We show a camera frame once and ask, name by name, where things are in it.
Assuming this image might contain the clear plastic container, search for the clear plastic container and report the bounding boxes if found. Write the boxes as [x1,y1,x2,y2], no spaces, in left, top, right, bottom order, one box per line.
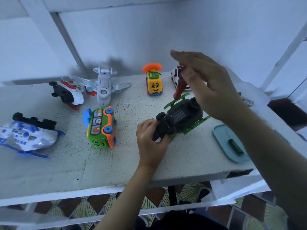
[235,80,272,118]

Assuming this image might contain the white toy airplane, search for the white toy airplane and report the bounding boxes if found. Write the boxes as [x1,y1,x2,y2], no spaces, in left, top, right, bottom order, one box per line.
[73,67,132,107]

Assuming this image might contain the white blue toy vehicle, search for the white blue toy vehicle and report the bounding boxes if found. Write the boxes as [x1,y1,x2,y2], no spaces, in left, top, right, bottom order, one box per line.
[0,112,66,158]

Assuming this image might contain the yellow orange toy car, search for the yellow orange toy car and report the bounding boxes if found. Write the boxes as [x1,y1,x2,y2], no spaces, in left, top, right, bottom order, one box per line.
[142,63,164,97]

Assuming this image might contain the person's dark trousers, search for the person's dark trousers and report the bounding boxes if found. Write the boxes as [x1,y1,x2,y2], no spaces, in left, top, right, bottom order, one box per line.
[149,211,231,230]

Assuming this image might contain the green orange toy car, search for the green orange toy car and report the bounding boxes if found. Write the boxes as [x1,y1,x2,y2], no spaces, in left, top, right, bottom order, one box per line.
[83,106,118,149]

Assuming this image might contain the person's left forearm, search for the person's left forearm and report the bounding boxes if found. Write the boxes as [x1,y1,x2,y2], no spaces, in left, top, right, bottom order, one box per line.
[96,165,159,230]

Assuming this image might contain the dark green toy helicopter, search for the dark green toy helicopter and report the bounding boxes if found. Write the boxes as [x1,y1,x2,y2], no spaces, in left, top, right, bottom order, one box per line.
[153,93,212,142]

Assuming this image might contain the red screwdriver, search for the red screwdriver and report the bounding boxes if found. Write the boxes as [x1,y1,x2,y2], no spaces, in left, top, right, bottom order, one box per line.
[173,74,189,101]

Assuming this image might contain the person's right hand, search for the person's right hand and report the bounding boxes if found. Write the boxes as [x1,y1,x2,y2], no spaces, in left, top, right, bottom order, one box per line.
[170,50,245,125]

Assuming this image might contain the teal container lid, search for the teal container lid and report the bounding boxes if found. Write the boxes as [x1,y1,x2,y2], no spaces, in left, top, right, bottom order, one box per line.
[212,124,260,164]

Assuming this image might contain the person's left hand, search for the person's left hand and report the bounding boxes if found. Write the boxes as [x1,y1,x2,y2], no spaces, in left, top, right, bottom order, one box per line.
[136,118,172,171]

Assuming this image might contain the black white toy car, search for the black white toy car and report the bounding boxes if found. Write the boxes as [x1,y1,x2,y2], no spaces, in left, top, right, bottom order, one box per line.
[171,65,192,91]

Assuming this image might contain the red white toy vehicle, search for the red white toy vehicle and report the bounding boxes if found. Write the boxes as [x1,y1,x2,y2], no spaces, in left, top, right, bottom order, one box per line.
[48,79,97,111]

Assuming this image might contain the green battery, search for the green battery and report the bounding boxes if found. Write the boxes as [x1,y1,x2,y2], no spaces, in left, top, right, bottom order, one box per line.
[227,138,245,157]

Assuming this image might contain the dark brown storage box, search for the dark brown storage box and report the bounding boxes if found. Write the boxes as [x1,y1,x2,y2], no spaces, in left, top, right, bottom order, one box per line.
[268,98,307,130]

